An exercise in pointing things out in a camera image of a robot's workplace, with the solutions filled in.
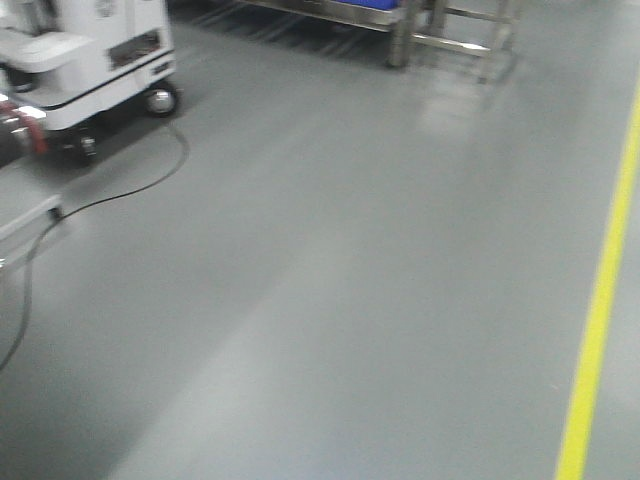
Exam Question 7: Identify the stainless steel table frame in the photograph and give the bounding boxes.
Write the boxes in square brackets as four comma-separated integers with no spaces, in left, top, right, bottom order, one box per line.
[1,194,61,274]

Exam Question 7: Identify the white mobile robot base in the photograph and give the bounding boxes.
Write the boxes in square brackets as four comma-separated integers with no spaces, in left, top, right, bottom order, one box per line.
[1,1,180,164]

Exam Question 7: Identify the black floor cable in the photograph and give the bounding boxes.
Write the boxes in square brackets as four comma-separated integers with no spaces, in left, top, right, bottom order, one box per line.
[0,124,191,374]

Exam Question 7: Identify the stainless steel rack frame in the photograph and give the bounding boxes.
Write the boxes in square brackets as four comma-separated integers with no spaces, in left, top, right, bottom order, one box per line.
[249,0,524,84]

